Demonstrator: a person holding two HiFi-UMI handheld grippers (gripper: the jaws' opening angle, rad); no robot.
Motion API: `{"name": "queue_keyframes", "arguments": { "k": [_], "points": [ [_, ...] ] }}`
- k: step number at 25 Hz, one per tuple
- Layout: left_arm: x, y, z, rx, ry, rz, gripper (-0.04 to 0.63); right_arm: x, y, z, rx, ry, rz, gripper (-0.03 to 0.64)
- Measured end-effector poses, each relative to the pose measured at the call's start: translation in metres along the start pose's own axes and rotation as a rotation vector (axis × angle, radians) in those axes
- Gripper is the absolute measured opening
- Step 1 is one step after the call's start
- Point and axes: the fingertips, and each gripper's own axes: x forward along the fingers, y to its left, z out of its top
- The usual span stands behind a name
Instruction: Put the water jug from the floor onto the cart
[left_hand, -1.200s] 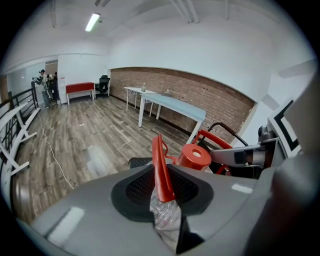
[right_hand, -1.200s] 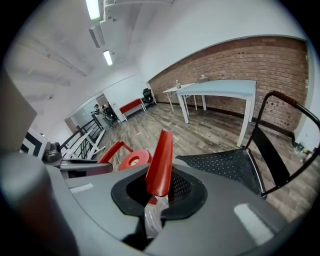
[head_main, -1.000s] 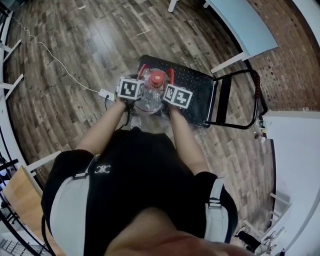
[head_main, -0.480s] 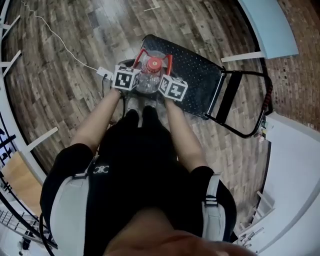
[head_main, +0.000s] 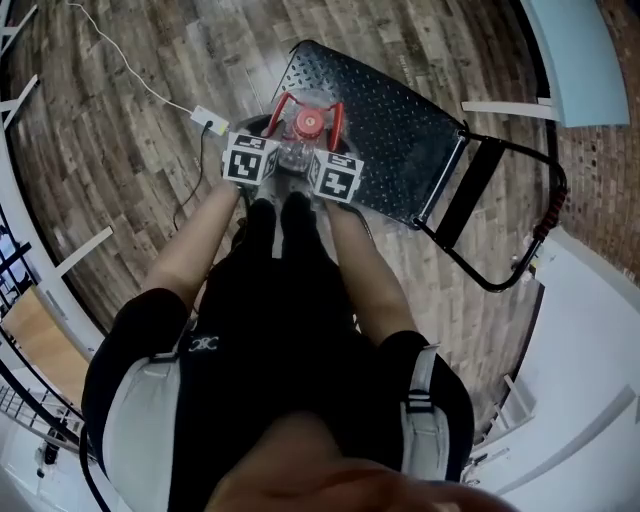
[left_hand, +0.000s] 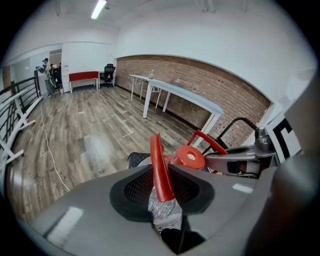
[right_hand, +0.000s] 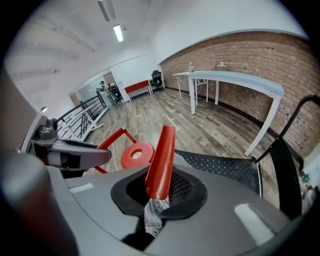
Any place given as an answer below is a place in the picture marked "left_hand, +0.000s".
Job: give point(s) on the clear water jug red cap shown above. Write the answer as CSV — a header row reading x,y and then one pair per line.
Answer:
x,y
160,170

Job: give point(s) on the black office chair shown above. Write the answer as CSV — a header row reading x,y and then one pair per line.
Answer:
x,y
109,72

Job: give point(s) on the small white-legged pale table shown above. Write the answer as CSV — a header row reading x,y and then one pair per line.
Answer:
x,y
137,76

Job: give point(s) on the black metal railing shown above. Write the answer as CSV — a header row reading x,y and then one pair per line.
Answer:
x,y
27,83

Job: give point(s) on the fluorescent ceiling light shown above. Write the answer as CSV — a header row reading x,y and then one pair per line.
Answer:
x,y
98,9

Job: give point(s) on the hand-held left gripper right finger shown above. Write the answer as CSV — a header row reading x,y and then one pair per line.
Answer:
x,y
220,200

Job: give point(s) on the green plastic bottle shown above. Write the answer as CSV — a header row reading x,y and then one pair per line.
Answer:
x,y
151,75

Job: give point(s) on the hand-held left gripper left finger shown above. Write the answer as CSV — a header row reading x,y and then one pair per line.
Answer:
x,y
100,212

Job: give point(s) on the long white-legged pale table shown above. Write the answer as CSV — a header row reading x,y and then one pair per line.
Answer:
x,y
187,93

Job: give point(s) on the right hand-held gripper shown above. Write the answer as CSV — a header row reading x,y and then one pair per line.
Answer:
x,y
282,140

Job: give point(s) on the red desk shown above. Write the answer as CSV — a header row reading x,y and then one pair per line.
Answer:
x,y
83,76

